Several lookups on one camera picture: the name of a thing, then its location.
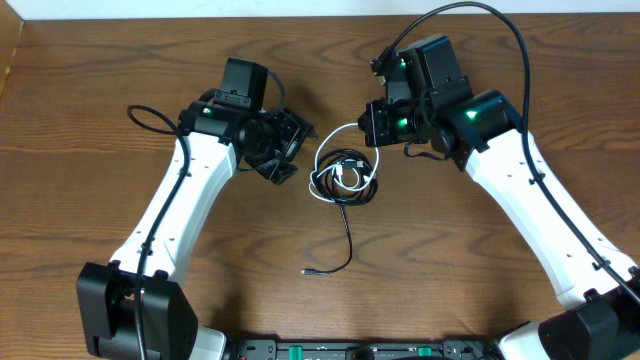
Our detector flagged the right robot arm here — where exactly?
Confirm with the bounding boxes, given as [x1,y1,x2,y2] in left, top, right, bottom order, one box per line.
[358,35,639,359]

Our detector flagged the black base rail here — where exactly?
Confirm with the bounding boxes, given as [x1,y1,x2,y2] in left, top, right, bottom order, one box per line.
[222,339,503,360]

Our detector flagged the cardboard box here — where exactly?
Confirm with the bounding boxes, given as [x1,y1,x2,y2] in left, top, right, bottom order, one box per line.
[0,0,24,95]

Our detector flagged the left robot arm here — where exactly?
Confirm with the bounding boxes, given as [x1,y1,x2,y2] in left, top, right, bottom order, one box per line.
[77,58,314,359]

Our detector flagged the white usb cable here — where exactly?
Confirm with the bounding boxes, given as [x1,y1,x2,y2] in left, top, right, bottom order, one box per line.
[307,122,381,204]

